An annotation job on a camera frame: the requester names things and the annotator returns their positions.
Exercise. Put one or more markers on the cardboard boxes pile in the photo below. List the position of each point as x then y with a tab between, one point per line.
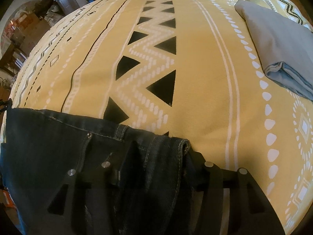
24	29

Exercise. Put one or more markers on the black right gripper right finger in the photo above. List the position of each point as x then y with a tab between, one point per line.
234	195

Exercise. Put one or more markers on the wooden chair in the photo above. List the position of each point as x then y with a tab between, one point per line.
12	60

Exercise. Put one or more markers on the folded grey blue pants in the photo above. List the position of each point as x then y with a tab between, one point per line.
284	47

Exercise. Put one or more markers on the yellow patterned bedspread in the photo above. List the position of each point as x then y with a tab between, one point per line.
187	68

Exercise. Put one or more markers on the dark blue denim pants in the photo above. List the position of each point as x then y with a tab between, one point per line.
163	193

